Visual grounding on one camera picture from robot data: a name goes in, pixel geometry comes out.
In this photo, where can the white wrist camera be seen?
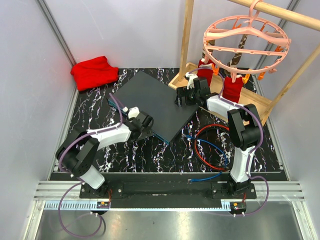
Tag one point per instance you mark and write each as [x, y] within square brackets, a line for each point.
[133, 112]
[190, 77]

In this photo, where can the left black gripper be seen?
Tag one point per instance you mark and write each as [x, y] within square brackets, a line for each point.
[146, 131]

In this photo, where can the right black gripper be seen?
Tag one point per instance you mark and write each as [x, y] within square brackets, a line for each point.
[181, 92]

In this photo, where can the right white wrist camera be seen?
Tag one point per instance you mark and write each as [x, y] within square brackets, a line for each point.
[190, 77]

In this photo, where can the red sock right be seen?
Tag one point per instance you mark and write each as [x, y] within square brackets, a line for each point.
[232, 90]

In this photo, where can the brown striped sock back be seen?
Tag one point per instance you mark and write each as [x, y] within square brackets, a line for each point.
[237, 56]

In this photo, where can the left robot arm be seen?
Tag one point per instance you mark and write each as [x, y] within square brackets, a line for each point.
[78, 151]

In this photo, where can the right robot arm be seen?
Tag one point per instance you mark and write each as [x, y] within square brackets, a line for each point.
[244, 126]

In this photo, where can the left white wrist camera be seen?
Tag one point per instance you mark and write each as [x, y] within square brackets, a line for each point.
[133, 112]

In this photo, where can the red folded cloth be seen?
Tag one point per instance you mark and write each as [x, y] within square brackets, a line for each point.
[94, 73]

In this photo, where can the red sock left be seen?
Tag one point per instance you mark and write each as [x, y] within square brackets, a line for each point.
[206, 70]

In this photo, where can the dark blue network switch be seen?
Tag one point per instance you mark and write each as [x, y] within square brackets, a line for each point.
[157, 100]

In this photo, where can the red sock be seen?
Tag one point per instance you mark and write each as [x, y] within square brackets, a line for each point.
[206, 70]
[232, 90]

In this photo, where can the pink round clip hanger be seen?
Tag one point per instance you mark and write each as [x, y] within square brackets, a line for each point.
[253, 26]

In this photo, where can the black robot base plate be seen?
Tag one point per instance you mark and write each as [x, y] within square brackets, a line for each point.
[217, 194]

